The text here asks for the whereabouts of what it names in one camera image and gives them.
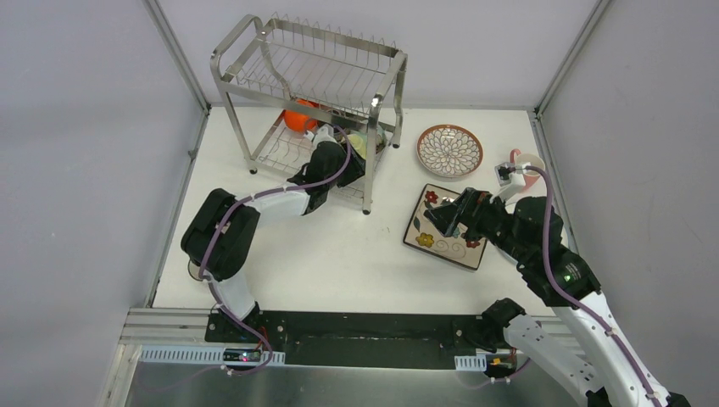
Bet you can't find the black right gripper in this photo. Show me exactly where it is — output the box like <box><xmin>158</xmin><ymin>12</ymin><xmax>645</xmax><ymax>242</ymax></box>
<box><xmin>423</xmin><ymin>186</ymin><xmax>532</xmax><ymax>265</ymax></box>

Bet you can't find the pale yellow ceramic mug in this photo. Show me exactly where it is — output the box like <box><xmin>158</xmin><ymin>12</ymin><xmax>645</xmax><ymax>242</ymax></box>
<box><xmin>348</xmin><ymin>131</ymin><xmax>368</xmax><ymax>160</ymax></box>

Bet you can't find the mint green ceramic bowl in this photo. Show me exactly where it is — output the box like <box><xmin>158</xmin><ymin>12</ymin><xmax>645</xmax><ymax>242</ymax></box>
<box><xmin>375</xmin><ymin>125</ymin><xmax>387</xmax><ymax>154</ymax></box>

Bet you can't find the orange plastic bowl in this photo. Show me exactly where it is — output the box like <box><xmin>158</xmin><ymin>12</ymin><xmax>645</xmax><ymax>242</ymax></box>
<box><xmin>282</xmin><ymin>110</ymin><xmax>317</xmax><ymax>133</ymax></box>

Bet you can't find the stainless steel dish rack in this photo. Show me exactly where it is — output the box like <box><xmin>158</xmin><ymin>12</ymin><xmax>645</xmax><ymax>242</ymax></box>
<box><xmin>209</xmin><ymin>14</ymin><xmax>408</xmax><ymax>215</ymax></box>

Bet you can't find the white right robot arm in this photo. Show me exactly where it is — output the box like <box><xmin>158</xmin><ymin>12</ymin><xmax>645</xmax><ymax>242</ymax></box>
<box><xmin>424</xmin><ymin>188</ymin><xmax>689</xmax><ymax>406</ymax></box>

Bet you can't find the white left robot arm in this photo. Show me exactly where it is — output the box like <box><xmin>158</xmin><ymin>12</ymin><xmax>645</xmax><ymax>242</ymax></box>
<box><xmin>181</xmin><ymin>141</ymin><xmax>359</xmax><ymax>343</ymax></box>

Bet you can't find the square flower pattern plate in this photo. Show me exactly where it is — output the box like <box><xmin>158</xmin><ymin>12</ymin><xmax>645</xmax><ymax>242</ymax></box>
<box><xmin>403</xmin><ymin>184</ymin><xmax>487</xmax><ymax>271</ymax></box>

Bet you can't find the round floral pattern plate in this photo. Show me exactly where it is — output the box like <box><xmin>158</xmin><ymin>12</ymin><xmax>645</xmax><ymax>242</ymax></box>
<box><xmin>416</xmin><ymin>124</ymin><xmax>484</xmax><ymax>178</ymax></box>

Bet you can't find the pink ceramic mug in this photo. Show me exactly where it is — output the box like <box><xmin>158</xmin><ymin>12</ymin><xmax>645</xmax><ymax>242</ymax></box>
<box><xmin>509</xmin><ymin>148</ymin><xmax>545</xmax><ymax>192</ymax></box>

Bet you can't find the small clear glass cup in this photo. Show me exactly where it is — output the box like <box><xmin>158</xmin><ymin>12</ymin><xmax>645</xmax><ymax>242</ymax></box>
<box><xmin>187</xmin><ymin>260</ymin><xmax>208</xmax><ymax>282</ymax></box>

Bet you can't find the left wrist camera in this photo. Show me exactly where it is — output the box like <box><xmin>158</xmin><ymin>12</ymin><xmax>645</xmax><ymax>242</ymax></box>
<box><xmin>304</xmin><ymin>124</ymin><xmax>337</xmax><ymax>148</ymax></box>

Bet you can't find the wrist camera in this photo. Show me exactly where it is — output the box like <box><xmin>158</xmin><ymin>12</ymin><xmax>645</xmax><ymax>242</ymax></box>
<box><xmin>492</xmin><ymin>162</ymin><xmax>526</xmax><ymax>202</ymax></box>
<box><xmin>304</xmin><ymin>124</ymin><xmax>337</xmax><ymax>148</ymax></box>

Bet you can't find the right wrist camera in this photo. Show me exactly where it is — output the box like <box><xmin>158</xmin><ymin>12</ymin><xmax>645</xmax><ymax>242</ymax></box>
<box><xmin>492</xmin><ymin>162</ymin><xmax>526</xmax><ymax>202</ymax></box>

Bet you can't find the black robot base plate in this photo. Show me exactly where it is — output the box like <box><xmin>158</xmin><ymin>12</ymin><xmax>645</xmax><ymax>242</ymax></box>
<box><xmin>204</xmin><ymin>310</ymin><xmax>508</xmax><ymax>370</ymax></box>

